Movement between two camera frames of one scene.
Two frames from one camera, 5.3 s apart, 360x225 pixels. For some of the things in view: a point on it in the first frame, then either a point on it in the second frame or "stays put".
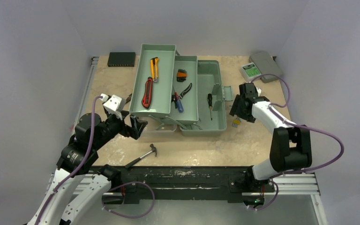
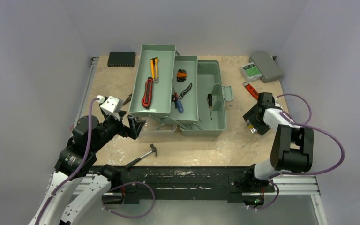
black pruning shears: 173,99 stays put
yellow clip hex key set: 236,122 → 252,129
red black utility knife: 146,98 stays put
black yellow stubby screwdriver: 209,98 stays put
